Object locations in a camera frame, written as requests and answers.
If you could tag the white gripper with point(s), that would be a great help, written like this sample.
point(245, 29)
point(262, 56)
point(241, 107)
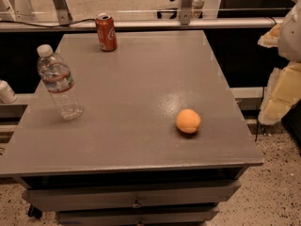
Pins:
point(292, 35)

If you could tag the clear plastic water bottle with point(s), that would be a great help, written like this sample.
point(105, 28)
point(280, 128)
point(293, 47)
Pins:
point(57, 78)

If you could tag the orange fruit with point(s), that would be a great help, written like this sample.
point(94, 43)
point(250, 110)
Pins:
point(188, 121)

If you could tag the red soda can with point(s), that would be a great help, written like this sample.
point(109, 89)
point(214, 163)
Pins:
point(106, 32)

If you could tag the grey drawer cabinet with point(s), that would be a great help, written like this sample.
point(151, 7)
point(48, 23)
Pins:
point(124, 162)

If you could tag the white canister at left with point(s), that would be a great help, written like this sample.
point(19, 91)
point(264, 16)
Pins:
point(7, 95)

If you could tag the metal rail frame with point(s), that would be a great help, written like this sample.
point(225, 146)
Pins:
point(128, 14)

